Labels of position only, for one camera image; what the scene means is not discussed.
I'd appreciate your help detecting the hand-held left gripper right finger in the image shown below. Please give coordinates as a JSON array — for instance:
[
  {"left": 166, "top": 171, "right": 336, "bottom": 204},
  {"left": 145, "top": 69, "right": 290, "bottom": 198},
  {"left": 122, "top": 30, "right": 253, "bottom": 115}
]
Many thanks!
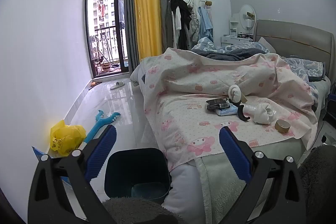
[{"left": 219, "top": 126, "right": 307, "bottom": 224}]

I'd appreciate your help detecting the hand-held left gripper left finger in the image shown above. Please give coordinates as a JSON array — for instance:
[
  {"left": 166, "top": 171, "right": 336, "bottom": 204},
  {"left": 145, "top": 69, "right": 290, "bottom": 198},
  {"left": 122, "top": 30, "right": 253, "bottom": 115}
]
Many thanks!
[{"left": 28, "top": 124, "right": 117, "bottom": 224}]

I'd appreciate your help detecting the dark blue trash bin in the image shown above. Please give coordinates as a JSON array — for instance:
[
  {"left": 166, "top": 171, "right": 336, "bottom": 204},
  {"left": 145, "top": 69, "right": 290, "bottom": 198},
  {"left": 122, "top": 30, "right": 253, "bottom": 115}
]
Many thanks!
[{"left": 104, "top": 148, "right": 171, "bottom": 206}]

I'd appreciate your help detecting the white tissue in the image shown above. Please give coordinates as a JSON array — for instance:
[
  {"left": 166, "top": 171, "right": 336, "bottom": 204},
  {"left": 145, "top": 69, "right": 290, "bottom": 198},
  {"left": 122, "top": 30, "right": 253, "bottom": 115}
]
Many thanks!
[{"left": 253, "top": 103, "right": 275, "bottom": 125}]

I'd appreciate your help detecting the black tissue pack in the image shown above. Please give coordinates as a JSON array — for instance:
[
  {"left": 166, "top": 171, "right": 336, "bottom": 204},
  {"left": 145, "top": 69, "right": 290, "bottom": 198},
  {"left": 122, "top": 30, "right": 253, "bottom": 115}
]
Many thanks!
[{"left": 205, "top": 98, "right": 231, "bottom": 110}]

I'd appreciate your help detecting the blue and white long brush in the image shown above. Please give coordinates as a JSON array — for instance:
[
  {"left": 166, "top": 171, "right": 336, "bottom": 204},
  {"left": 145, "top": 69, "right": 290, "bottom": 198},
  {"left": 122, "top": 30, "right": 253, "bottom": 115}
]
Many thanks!
[{"left": 79, "top": 110, "right": 121, "bottom": 151}]

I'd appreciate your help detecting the yellow plastic bag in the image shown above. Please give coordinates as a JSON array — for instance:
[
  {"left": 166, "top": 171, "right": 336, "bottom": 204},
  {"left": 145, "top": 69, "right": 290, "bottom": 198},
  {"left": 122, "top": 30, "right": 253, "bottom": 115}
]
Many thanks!
[{"left": 50, "top": 120, "right": 87, "bottom": 157}]

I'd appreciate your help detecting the black curved hook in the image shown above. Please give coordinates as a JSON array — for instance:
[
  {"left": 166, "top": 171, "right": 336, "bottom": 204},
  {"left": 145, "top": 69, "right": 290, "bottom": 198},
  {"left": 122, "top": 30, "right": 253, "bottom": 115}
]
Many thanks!
[{"left": 229, "top": 97, "right": 250, "bottom": 122}]

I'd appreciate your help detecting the pale green fleece blanket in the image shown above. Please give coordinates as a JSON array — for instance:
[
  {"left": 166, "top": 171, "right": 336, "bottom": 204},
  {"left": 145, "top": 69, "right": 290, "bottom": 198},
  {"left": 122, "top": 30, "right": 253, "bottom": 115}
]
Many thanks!
[{"left": 196, "top": 154, "right": 273, "bottom": 224}]

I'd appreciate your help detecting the blue tissue pack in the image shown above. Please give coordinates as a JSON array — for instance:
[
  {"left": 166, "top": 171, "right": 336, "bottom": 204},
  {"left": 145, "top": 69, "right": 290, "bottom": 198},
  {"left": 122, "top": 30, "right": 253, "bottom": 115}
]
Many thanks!
[{"left": 217, "top": 105, "right": 239, "bottom": 116}]

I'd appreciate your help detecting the brown tape roll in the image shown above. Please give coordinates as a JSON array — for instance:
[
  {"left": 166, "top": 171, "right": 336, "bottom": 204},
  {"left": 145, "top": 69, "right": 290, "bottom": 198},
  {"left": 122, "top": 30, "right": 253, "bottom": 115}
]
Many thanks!
[{"left": 274, "top": 120, "right": 291, "bottom": 134}]

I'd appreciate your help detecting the blue cardboard carton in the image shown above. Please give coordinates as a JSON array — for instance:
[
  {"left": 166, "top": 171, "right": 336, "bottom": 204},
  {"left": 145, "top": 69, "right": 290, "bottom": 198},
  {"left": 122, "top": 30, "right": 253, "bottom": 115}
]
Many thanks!
[{"left": 31, "top": 146, "right": 72, "bottom": 188}]

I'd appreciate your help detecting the pink printed white blanket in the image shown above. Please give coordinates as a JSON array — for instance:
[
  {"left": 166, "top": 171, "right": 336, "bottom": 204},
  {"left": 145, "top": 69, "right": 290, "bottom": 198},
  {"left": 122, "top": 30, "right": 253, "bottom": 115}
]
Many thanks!
[{"left": 139, "top": 47, "right": 319, "bottom": 172}]

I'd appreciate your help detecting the blue patterned duvet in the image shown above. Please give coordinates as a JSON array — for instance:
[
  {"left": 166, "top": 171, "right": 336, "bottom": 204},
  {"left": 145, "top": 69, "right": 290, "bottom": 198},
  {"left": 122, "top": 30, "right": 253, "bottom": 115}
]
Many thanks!
[{"left": 191, "top": 37, "right": 326, "bottom": 82}]

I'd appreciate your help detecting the white vanity shelf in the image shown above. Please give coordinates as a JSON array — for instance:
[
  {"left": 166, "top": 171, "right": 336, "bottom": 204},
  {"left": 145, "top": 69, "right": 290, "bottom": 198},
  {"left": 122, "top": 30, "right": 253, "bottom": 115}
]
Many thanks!
[{"left": 220, "top": 13, "right": 256, "bottom": 47}]

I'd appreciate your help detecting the black framed balcony door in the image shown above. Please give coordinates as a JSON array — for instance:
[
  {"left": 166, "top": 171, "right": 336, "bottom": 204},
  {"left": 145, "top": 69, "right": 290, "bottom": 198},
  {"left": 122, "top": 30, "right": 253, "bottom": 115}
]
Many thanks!
[{"left": 84, "top": 0, "right": 130, "bottom": 79}]

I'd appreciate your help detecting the grey upholstered bed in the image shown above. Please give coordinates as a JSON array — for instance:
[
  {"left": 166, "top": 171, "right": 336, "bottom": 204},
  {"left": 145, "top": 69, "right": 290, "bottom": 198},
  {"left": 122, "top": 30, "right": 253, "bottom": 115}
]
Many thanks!
[{"left": 130, "top": 19, "right": 336, "bottom": 224}]

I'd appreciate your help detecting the grey curtain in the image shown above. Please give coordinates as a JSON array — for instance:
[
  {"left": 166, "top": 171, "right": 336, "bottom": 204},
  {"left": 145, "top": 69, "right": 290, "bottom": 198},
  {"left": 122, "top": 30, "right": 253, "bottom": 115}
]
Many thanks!
[{"left": 123, "top": 0, "right": 181, "bottom": 74}]

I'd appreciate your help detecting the white standing fan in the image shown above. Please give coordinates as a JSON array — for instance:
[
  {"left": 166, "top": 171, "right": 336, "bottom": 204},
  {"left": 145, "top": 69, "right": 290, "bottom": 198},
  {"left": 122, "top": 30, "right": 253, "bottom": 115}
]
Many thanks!
[{"left": 238, "top": 4, "right": 257, "bottom": 36}]

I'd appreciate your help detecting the clothes rack with clothes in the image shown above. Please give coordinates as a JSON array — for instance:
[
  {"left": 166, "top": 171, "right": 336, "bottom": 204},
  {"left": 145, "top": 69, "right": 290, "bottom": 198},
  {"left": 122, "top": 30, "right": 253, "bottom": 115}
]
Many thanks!
[{"left": 164, "top": 0, "right": 214, "bottom": 51}]

